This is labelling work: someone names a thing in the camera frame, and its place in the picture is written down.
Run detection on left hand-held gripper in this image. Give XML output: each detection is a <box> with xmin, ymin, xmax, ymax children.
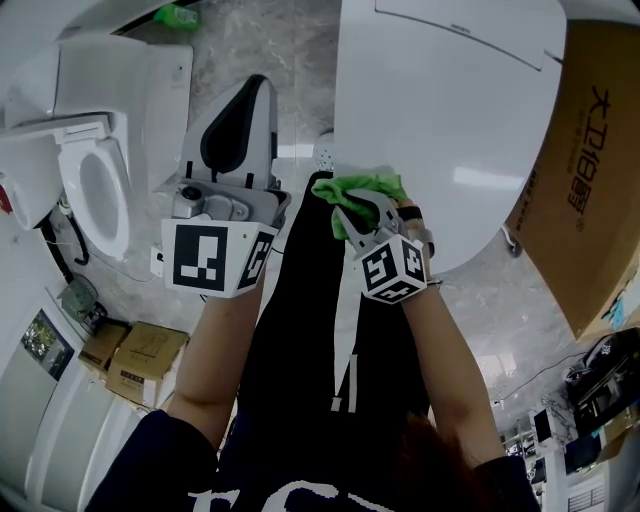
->
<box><xmin>152</xmin><ymin>75</ymin><xmax>293</xmax><ymax>300</ymax></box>

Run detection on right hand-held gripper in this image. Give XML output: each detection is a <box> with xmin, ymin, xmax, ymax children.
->
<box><xmin>334</xmin><ymin>191</ymin><xmax>429</xmax><ymax>305</ymax></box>

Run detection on green cloth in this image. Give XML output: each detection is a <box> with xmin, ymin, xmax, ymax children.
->
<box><xmin>311</xmin><ymin>172</ymin><xmax>406</xmax><ymax>240</ymax></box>

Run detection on white toilet lid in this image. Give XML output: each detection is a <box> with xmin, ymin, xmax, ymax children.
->
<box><xmin>332</xmin><ymin>0</ymin><xmax>565</xmax><ymax>276</ymax></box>

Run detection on person's left forearm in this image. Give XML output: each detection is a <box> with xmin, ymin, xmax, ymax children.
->
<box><xmin>164</xmin><ymin>284</ymin><xmax>264</xmax><ymax>451</ymax></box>

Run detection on person's right forearm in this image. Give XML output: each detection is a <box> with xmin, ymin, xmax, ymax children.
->
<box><xmin>399</xmin><ymin>282</ymin><xmax>506</xmax><ymax>469</ymax></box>

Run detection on white open toilet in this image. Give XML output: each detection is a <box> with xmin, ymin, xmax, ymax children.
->
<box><xmin>0</xmin><ymin>34</ymin><xmax>195</xmax><ymax>281</ymax></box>

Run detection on white appliance lid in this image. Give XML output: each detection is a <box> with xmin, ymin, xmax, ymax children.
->
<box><xmin>373</xmin><ymin>0</ymin><xmax>569</xmax><ymax>71</ymax></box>

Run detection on person's right hand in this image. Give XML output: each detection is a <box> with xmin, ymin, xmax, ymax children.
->
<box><xmin>394</xmin><ymin>199</ymin><xmax>436</xmax><ymax>261</ymax></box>

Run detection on person's black trousers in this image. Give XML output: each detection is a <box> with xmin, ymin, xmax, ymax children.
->
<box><xmin>219</xmin><ymin>169</ymin><xmax>436</xmax><ymax>501</ymax></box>

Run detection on green bottle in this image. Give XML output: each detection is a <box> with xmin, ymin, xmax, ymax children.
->
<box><xmin>153</xmin><ymin>2</ymin><xmax>201</xmax><ymax>29</ymax></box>

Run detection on grey mesh basket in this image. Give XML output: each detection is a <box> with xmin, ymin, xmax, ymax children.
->
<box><xmin>57</xmin><ymin>277</ymin><xmax>109</xmax><ymax>331</ymax></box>

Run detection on large brown cardboard box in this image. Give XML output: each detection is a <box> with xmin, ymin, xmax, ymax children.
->
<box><xmin>502</xmin><ymin>17</ymin><xmax>640</xmax><ymax>344</ymax></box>

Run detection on medium brown cardboard box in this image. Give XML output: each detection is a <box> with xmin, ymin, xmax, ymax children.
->
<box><xmin>105</xmin><ymin>320</ymin><xmax>190</xmax><ymax>409</ymax></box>

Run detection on small brown cardboard box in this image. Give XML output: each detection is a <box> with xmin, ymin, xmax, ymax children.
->
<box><xmin>78</xmin><ymin>322</ymin><xmax>132</xmax><ymax>374</ymax></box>

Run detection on small white-framed monitor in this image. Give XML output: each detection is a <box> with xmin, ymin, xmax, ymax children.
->
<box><xmin>532</xmin><ymin>409</ymin><xmax>554</xmax><ymax>444</ymax></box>

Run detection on framed picture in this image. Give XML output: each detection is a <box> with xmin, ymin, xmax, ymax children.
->
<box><xmin>19</xmin><ymin>308</ymin><xmax>75</xmax><ymax>381</ymax></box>

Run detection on black equipment case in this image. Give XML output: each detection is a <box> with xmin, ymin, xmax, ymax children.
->
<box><xmin>564</xmin><ymin>329</ymin><xmax>640</xmax><ymax>431</ymax></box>

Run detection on person's navy shirt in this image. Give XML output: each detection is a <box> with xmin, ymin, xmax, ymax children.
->
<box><xmin>82</xmin><ymin>409</ymin><xmax>544</xmax><ymax>512</ymax></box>

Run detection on black hose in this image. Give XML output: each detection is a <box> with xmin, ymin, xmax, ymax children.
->
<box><xmin>39</xmin><ymin>214</ymin><xmax>91</xmax><ymax>286</ymax></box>

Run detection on thin black cable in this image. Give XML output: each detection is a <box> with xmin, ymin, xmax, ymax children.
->
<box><xmin>492</xmin><ymin>349</ymin><xmax>586</xmax><ymax>406</ymax></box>

